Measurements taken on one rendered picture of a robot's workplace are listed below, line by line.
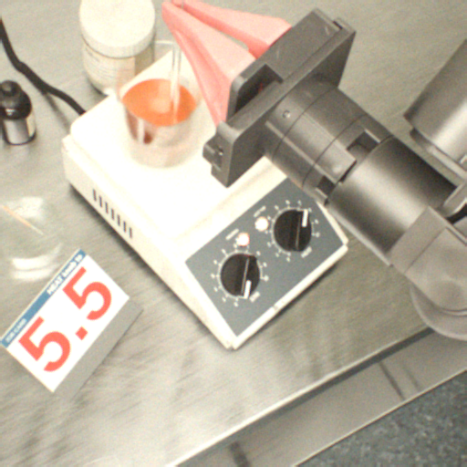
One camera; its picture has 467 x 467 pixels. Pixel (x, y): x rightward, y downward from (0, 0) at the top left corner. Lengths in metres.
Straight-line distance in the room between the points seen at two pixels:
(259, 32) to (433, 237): 0.16
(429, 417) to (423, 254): 1.11
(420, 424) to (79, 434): 0.89
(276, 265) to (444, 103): 0.28
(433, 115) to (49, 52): 0.45
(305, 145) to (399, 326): 0.30
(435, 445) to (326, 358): 0.81
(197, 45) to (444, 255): 0.19
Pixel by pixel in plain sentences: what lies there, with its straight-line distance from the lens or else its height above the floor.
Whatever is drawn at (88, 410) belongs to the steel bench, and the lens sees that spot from 0.84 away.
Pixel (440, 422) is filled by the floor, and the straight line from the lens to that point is 1.67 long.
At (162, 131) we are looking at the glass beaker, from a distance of 0.75.
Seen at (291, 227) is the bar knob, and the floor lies 0.81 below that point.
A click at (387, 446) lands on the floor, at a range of 1.64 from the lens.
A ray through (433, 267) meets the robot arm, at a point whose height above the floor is 1.06.
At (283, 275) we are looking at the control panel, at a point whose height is 0.79.
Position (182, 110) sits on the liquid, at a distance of 0.79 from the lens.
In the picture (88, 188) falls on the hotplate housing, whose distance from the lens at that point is 0.86.
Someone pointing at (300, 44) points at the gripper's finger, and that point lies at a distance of 0.63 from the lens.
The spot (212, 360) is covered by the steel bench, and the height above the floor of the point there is 0.75.
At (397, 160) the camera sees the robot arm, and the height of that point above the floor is 1.04.
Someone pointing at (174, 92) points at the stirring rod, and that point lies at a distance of 0.74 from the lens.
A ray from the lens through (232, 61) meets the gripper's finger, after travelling 0.62.
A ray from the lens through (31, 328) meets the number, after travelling 0.83.
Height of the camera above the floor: 1.56
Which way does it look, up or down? 66 degrees down
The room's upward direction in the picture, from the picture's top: 12 degrees clockwise
